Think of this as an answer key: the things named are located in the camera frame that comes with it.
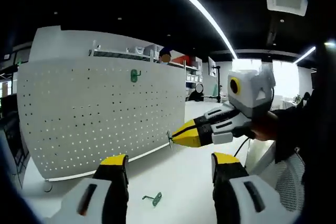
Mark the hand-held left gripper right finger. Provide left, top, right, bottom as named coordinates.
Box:
left=211, top=152, right=300, bottom=224

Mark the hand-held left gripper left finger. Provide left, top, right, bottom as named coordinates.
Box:
left=48, top=153, right=130, bottom=224

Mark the green hook assembly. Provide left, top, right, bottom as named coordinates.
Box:
left=130, top=69, right=142, bottom=83
left=166, top=130, right=174, bottom=151
left=142, top=191, right=163, bottom=207

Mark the white perforated mounting plate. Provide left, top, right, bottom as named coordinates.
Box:
left=16, top=56, right=187, bottom=193

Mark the person's right hand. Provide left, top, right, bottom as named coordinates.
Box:
left=249, top=111, right=279, bottom=142

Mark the ceiling light strip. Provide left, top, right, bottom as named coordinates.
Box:
left=149, top=0, right=239, bottom=59
left=293, top=45, right=317, bottom=65

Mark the white partition panel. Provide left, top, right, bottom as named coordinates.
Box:
left=28, top=26, right=163, bottom=63

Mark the black camera stand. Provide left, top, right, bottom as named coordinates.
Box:
left=208, top=56, right=229, bottom=103

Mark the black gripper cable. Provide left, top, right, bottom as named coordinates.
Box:
left=233, top=136, right=250, bottom=158

